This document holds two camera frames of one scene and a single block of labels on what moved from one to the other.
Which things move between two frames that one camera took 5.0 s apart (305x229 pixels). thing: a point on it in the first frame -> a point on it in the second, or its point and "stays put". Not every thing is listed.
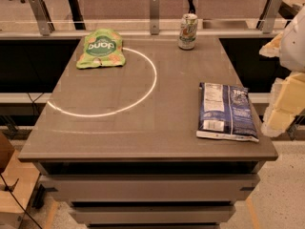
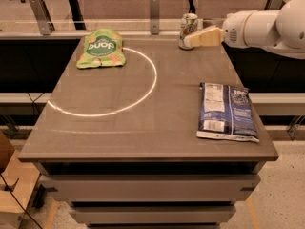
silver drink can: x=188 y=34 stays put
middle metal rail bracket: x=154 y=13 stays put
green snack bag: x=102 y=47 stays put
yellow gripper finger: x=286 y=99 -> x=239 y=30
